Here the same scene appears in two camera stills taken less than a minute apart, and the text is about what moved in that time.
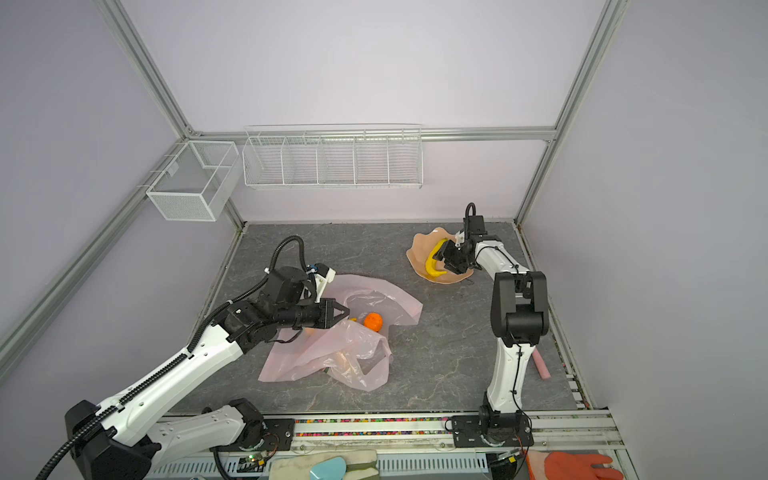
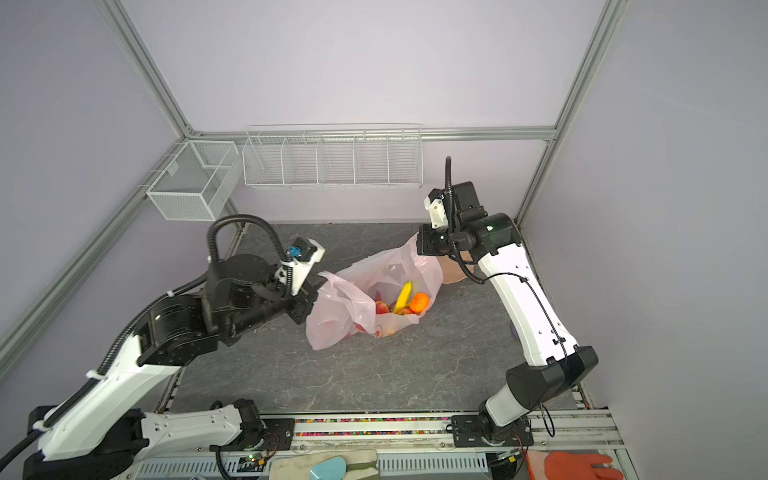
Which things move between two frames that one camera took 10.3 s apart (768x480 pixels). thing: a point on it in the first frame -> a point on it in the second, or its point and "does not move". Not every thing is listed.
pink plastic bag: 354,349 -> 344,304
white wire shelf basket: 333,156 does not move
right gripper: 444,252 -> 425,241
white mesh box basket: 198,182 does not move
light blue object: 333,468 does not move
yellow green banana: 431,264 -> 404,297
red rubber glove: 570,466 does not move
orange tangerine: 373,321 -> 419,303
